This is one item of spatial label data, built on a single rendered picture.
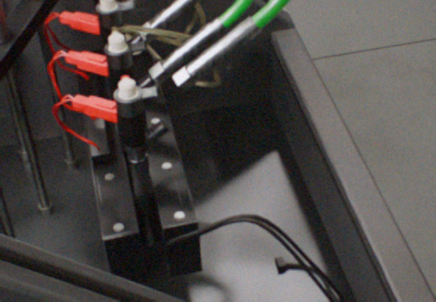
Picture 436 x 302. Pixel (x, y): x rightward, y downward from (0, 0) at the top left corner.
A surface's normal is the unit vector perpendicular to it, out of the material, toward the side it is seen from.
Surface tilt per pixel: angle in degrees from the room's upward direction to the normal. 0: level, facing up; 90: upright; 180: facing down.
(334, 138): 0
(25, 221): 0
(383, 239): 0
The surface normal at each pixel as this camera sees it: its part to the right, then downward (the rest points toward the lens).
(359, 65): -0.05, -0.75
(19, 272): 0.62, -0.67
